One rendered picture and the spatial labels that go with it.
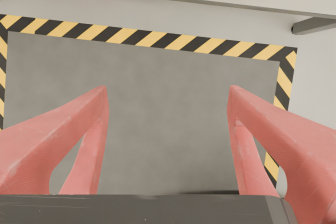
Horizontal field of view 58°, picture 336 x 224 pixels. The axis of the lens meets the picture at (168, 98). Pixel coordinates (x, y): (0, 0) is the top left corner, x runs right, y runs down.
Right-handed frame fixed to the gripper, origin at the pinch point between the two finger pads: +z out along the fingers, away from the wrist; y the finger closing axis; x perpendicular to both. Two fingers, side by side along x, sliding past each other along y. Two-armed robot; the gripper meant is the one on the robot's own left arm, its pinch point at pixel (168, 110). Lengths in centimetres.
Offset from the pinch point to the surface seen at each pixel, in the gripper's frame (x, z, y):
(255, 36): 41, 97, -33
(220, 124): 70, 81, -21
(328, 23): 26, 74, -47
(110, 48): 45, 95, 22
